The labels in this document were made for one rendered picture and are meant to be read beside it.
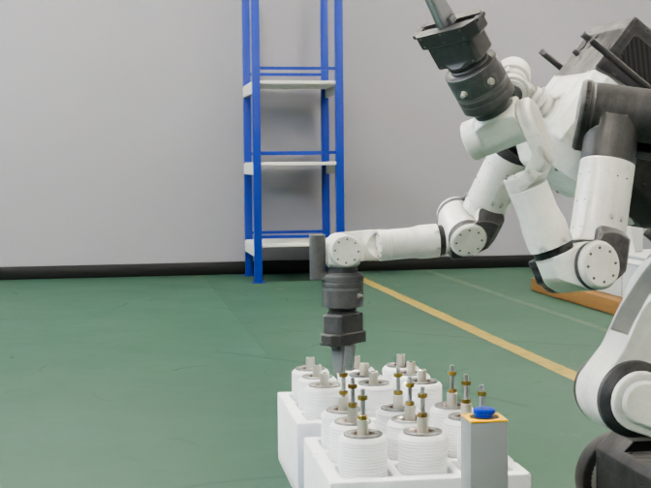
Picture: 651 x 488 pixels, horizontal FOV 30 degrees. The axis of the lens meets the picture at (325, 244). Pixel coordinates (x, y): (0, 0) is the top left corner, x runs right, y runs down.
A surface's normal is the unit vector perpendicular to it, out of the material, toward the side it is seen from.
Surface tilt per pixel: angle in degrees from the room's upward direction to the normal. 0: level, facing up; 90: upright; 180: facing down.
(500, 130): 121
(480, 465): 90
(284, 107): 90
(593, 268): 82
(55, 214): 90
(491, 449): 90
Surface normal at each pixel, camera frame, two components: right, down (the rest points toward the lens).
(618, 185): 0.43, -0.09
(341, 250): 0.14, 0.06
